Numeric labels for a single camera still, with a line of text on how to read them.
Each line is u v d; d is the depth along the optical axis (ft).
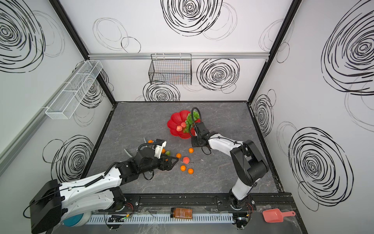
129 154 2.91
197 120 3.42
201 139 2.31
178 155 2.91
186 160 2.83
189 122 3.35
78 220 2.07
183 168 2.77
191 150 2.97
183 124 3.35
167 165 2.23
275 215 2.29
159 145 2.30
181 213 2.23
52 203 1.31
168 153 2.91
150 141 3.12
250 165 1.52
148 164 2.03
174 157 2.30
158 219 2.11
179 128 3.32
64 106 2.37
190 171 2.71
